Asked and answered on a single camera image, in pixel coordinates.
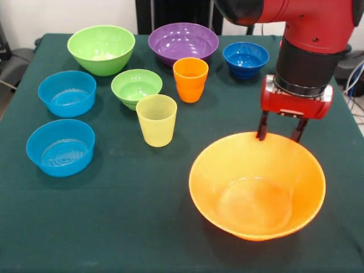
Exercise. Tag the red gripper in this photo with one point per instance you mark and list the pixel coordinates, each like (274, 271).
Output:
(295, 103)

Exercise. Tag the large orange bowl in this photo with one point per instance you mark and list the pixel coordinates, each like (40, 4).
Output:
(256, 185)

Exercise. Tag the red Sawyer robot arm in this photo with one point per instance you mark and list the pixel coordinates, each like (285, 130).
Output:
(307, 28)

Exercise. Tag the dark blue bowl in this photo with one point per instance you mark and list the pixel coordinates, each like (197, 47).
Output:
(246, 58)

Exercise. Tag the orange cup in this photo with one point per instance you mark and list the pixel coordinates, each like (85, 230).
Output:
(190, 85)

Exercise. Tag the yellow cup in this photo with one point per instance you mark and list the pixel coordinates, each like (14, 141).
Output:
(156, 125)

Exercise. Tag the purple bowl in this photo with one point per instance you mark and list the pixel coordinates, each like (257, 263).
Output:
(183, 42)

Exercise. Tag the small green bowl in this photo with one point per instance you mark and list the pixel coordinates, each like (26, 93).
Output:
(136, 88)

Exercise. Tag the dark green tablecloth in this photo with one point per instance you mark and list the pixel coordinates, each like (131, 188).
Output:
(113, 213)

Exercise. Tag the large green bowl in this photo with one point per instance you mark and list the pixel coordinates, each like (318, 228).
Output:
(101, 51)

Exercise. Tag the light blue bowl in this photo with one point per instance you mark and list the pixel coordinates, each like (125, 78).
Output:
(67, 95)
(60, 150)

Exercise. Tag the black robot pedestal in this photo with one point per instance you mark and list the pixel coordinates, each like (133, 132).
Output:
(182, 11)

